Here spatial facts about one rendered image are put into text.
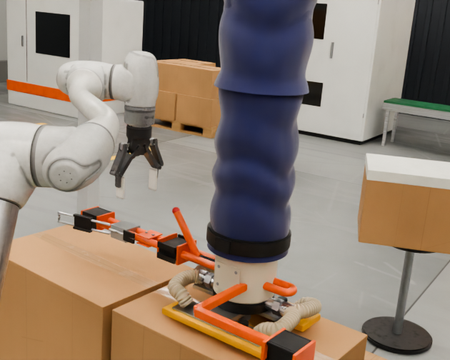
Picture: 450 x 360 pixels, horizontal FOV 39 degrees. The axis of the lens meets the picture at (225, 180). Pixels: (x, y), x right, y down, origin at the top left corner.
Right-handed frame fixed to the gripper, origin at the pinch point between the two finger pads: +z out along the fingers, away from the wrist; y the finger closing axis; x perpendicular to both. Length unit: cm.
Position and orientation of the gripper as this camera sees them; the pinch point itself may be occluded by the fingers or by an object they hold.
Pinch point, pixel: (136, 190)
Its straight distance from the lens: 195.1
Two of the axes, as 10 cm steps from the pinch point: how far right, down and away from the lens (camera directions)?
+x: -7.8, -2.2, 5.8
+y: 6.2, -1.7, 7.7
